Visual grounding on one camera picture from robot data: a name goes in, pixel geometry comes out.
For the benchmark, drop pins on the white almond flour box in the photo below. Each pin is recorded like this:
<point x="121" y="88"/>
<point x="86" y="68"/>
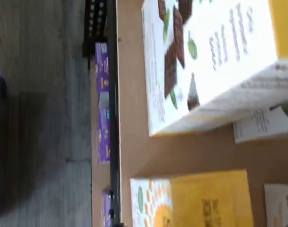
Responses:
<point x="280" y="208"/>

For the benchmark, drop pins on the purple snack box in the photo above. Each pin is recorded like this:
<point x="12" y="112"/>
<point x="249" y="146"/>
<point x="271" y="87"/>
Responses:
<point x="103" y="137"/>
<point x="102" y="68"/>
<point x="106" y="210"/>

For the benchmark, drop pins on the yellow orange snack box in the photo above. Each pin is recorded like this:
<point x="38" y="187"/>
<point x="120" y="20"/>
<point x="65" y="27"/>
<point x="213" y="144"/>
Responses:
<point x="193" y="201"/>

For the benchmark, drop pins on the white mint chocolate cookie box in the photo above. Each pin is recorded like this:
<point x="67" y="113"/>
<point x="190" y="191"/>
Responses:
<point x="217" y="71"/>
<point x="264" y="125"/>

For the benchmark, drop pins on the black metal shelf rack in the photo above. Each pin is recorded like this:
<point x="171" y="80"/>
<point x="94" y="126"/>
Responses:
<point x="113" y="118"/>

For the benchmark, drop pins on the wooden shelf board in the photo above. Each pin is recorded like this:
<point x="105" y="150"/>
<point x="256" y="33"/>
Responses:
<point x="134" y="153"/>

